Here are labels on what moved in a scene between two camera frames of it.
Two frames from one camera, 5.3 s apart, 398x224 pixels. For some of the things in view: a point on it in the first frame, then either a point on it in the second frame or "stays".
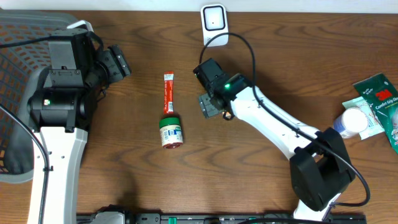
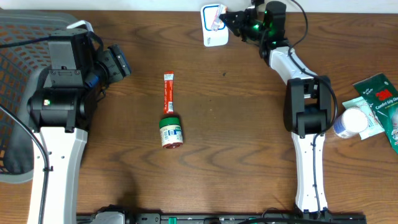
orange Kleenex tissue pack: [228, 115] → [217, 21]
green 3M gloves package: [380, 96] stays
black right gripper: [208, 110] → [240, 19]
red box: [168, 93] stays
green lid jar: [171, 132] stays
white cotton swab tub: [351, 122] stays
